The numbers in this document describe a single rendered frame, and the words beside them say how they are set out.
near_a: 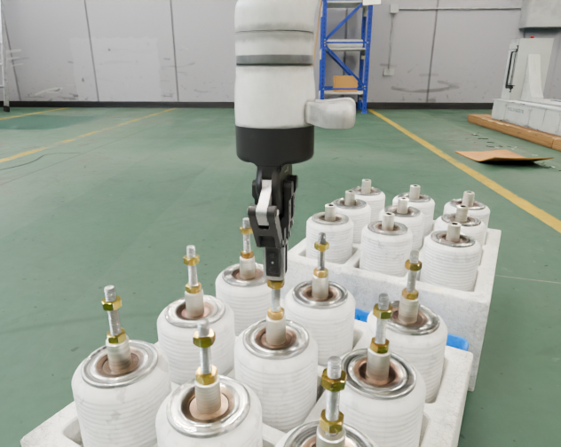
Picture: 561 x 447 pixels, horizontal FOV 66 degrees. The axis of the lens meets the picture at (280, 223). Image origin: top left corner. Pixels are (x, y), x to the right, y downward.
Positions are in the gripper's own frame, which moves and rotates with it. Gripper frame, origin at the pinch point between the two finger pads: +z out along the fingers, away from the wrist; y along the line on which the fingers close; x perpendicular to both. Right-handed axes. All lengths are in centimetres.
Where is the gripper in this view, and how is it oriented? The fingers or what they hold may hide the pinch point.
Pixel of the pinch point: (275, 259)
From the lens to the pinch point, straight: 45.8
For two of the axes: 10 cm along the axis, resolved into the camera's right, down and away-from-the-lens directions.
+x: 9.8, 0.6, -1.8
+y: -1.9, 3.3, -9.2
